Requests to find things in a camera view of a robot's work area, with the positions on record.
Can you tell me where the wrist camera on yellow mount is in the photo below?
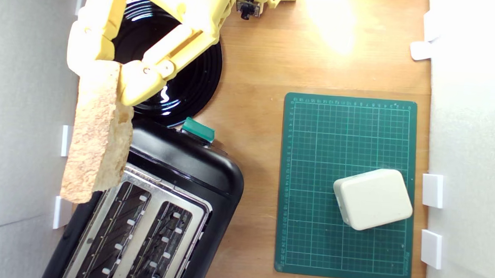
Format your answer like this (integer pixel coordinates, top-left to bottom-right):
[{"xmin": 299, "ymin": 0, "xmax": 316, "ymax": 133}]
[{"xmin": 235, "ymin": 0, "xmax": 263, "ymax": 21}]

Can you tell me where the white rounded block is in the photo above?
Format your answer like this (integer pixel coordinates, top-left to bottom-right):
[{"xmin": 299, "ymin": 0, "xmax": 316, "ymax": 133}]
[{"xmin": 331, "ymin": 167, "xmax": 415, "ymax": 233}]

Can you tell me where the green cutting mat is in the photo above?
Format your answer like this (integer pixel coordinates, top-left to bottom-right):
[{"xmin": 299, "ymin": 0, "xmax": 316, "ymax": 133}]
[{"xmin": 274, "ymin": 93, "xmax": 420, "ymax": 278}]

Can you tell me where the black two-slot toaster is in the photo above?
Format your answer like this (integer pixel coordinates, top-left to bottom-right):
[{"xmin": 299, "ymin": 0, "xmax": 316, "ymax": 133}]
[{"xmin": 41, "ymin": 114, "xmax": 247, "ymax": 278}]

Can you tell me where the black round plate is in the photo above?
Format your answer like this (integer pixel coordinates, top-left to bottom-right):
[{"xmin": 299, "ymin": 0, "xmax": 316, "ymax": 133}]
[{"xmin": 108, "ymin": 0, "xmax": 225, "ymax": 130}]

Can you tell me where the green toaster lever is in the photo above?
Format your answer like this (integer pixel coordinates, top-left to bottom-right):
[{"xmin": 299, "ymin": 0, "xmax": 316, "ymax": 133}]
[{"xmin": 180, "ymin": 116, "xmax": 216, "ymax": 143}]

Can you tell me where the brown bread slice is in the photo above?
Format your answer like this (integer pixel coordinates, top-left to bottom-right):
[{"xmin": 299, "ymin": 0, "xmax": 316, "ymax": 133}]
[{"xmin": 60, "ymin": 59, "xmax": 137, "ymax": 207}]

